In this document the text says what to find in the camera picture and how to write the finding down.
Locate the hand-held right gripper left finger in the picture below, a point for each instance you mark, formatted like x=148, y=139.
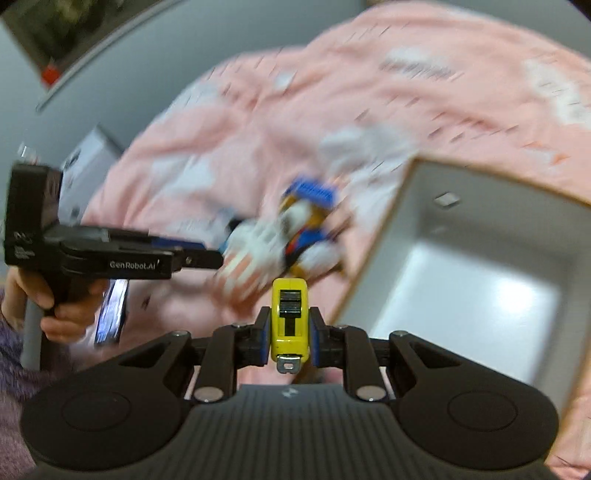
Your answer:
x=265, y=337

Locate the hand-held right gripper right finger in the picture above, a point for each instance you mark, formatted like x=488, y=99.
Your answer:
x=314, y=339

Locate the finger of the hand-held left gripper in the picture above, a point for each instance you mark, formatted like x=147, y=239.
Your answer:
x=203, y=261

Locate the yellow tape measure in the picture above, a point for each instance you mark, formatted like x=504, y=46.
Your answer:
x=288, y=341

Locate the white cardboard box brown rim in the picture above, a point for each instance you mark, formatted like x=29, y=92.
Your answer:
x=461, y=300

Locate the person's left forearm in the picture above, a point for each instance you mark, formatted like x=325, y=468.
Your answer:
x=14, y=383

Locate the person's left hand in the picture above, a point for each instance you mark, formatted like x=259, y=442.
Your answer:
x=69, y=323

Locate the black smartphone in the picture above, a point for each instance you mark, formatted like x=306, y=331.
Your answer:
x=111, y=318

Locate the white blue carton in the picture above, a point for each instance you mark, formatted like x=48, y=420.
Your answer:
x=87, y=166

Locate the grey pole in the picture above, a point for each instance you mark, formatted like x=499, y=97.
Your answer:
x=32, y=346

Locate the blue yellow toy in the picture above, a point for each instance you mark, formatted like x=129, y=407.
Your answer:
x=309, y=217

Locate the small red object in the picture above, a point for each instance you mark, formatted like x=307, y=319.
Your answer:
x=51, y=76

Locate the pink printed blanket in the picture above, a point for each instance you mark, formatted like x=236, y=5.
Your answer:
x=323, y=92

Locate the dark framed panel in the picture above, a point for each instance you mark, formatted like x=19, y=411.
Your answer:
x=55, y=32

